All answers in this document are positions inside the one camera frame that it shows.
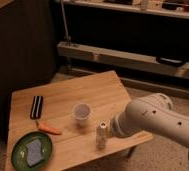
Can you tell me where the white plastic bottle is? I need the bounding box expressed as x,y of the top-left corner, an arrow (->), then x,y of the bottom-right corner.
96,122 -> 108,149

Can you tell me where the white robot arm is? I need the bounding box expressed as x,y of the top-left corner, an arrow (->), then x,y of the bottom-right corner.
110,93 -> 189,148

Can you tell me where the white plastic cup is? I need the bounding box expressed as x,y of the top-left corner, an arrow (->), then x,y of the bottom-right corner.
73,103 -> 91,127

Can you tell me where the wooden table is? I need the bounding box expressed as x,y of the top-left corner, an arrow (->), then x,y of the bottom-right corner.
5,71 -> 153,171

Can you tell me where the black white striped case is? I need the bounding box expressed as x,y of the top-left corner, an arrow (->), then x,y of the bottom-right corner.
30,96 -> 43,119

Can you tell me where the orange carrot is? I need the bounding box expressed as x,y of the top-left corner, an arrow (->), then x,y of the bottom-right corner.
36,121 -> 61,135

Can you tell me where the dark wooden cabinet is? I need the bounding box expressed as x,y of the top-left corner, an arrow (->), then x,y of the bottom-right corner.
0,0 -> 55,133

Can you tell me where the blue sponge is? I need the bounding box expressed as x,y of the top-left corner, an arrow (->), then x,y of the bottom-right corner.
27,139 -> 44,167

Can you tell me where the metal stand pole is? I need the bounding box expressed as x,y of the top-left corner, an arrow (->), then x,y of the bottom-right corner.
59,0 -> 73,68

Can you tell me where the green plate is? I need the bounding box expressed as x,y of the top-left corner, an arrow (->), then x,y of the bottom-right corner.
11,132 -> 53,171

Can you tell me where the cluttered shelf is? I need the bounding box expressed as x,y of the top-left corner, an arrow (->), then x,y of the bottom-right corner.
54,0 -> 189,21

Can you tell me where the long grey case with handle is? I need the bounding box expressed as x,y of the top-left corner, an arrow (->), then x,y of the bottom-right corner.
57,41 -> 189,79

